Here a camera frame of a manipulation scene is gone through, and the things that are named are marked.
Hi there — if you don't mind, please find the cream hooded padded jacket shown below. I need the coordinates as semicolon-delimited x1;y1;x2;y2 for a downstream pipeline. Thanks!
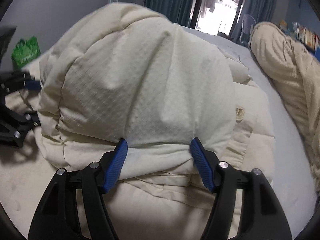
1;3;276;239

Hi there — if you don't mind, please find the green plastic bag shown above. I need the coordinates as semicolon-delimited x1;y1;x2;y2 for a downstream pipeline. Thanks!
11;36;41;70

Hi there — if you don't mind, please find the light blue bed sheet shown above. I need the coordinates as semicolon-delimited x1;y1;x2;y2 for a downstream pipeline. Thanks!
185;28;317;237

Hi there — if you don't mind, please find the white standing fan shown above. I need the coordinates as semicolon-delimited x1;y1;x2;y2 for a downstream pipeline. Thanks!
108;0;119;4

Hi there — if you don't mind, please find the cream waffle blanket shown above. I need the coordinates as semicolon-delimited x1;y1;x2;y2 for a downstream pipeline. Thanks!
249;22;319;192

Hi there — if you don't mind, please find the row of books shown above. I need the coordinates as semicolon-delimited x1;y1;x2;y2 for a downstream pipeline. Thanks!
279;21;319;54

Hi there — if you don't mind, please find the blue desk chair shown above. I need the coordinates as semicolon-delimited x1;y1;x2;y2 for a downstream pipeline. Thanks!
239;14;256;47

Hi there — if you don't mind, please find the teal curtain right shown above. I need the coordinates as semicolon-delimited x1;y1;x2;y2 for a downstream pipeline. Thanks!
231;0;276;43

